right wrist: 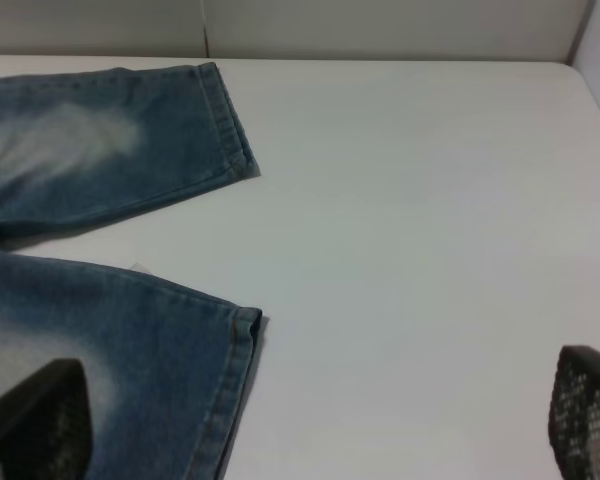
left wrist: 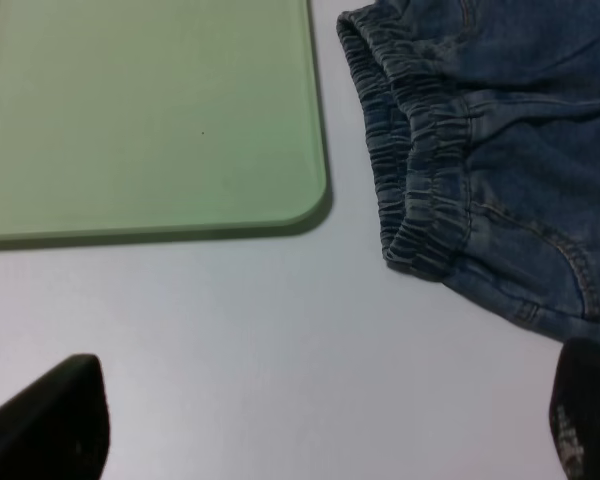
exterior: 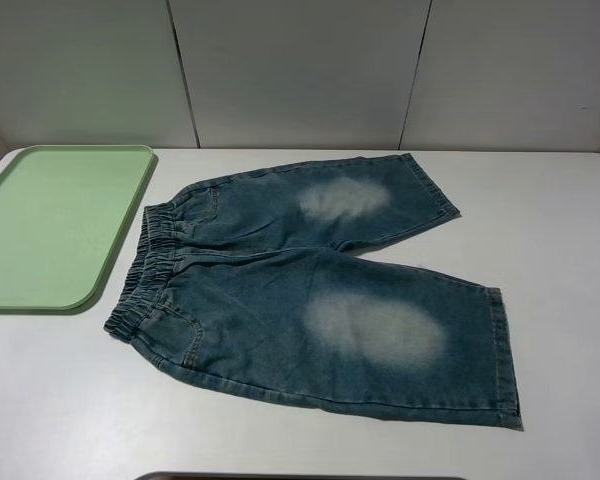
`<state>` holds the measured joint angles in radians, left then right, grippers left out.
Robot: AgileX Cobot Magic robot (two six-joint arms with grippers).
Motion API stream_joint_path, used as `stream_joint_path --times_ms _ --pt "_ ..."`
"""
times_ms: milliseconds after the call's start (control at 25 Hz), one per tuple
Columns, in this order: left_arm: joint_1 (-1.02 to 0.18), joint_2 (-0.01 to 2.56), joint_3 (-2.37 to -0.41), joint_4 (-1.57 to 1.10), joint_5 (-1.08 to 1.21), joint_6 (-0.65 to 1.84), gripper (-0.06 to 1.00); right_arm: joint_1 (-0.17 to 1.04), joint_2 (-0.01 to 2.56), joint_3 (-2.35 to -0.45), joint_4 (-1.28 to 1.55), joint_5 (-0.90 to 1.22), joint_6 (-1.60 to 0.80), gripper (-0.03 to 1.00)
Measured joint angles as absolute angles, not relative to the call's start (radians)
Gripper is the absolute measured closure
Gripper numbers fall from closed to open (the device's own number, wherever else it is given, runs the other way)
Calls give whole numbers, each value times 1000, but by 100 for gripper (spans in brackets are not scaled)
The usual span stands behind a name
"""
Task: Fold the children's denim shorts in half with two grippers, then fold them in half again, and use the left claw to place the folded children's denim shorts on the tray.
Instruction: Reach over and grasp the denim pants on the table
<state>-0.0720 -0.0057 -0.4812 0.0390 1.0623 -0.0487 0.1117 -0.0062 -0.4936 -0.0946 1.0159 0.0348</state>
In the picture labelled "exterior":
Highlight children's blue denim shorts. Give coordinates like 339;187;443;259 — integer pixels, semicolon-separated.
104;154;523;430

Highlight light green plastic tray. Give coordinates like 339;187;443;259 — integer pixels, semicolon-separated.
0;145;156;311

